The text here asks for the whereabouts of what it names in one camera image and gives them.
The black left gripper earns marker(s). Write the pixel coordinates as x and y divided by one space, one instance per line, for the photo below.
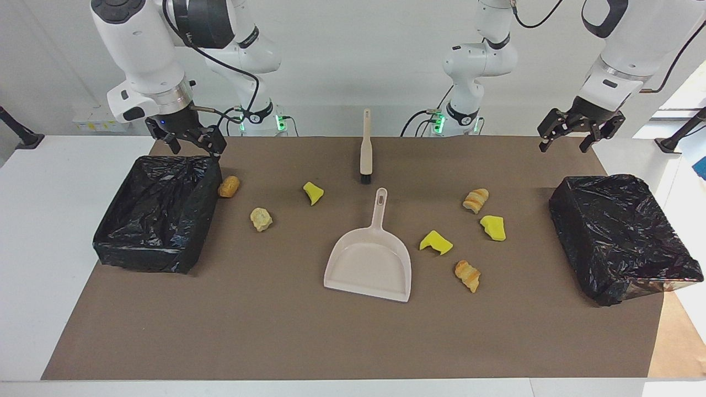
593 114

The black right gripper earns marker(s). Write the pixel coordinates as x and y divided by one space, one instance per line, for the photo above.
171 122

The golden croissant piece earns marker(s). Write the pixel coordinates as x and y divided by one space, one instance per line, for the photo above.
475 200
468 275

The yellow sponge block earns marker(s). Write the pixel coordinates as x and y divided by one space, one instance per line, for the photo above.
493 227

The beige brush black bristles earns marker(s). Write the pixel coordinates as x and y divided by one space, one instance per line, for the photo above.
365 154

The notched yellow sponge piece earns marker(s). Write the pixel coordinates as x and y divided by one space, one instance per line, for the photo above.
434 241

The beige plastic dustpan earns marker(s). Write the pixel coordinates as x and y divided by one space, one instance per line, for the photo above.
369 264

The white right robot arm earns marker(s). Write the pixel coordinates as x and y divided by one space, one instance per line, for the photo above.
138 49

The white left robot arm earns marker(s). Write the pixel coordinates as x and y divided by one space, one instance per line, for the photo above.
629 49

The black bag lined bin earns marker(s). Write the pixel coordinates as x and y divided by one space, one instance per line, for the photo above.
623 237
154 220

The brown fried nugget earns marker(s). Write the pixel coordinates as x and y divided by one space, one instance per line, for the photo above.
228 187

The pale bread chunk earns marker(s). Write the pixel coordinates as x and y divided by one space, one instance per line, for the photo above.
261 219

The blue object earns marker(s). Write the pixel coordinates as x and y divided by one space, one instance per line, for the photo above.
701 168

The small yellow sponge wedge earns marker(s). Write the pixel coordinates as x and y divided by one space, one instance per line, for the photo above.
313 192

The brown paper table mat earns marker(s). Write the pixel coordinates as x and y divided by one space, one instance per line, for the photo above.
276 331

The tan paper sheet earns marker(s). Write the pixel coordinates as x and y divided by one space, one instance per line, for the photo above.
681 342

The black camera stand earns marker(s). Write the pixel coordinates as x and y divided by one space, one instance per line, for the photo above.
22 137
678 138

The white wall socket strip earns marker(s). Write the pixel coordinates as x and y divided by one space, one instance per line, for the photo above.
94 125

